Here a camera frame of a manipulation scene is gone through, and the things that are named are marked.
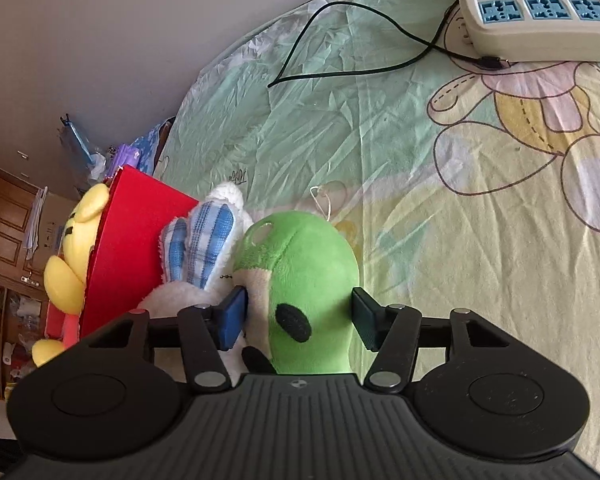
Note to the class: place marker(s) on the red cardboard box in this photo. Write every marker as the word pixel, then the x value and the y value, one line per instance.
pixel 130 240

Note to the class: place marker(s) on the green plush toy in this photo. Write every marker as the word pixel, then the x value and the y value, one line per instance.
pixel 305 270

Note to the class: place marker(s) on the white papers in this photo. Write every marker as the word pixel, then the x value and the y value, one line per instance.
pixel 34 220

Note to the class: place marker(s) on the blue floral cloth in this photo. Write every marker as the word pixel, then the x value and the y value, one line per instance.
pixel 152 142

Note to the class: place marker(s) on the yellow tiger plush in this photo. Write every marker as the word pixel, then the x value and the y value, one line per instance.
pixel 75 250

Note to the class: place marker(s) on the white power strip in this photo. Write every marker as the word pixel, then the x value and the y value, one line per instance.
pixel 530 40

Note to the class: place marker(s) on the cartoon print bed sheet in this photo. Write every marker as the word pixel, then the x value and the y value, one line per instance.
pixel 430 260

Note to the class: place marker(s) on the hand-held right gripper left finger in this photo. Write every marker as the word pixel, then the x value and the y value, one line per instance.
pixel 232 320

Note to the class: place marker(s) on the purple packet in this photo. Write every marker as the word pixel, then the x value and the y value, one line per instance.
pixel 127 156

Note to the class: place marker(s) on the white rabbit plush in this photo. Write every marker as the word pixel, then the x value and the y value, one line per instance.
pixel 200 245

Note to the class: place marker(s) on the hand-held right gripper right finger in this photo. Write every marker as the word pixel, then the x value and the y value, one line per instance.
pixel 362 317

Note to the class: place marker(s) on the blue plastic pouch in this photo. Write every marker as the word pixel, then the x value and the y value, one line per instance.
pixel 77 140

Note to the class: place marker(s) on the wooden shelf cabinet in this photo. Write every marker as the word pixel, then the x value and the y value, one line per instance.
pixel 0 340

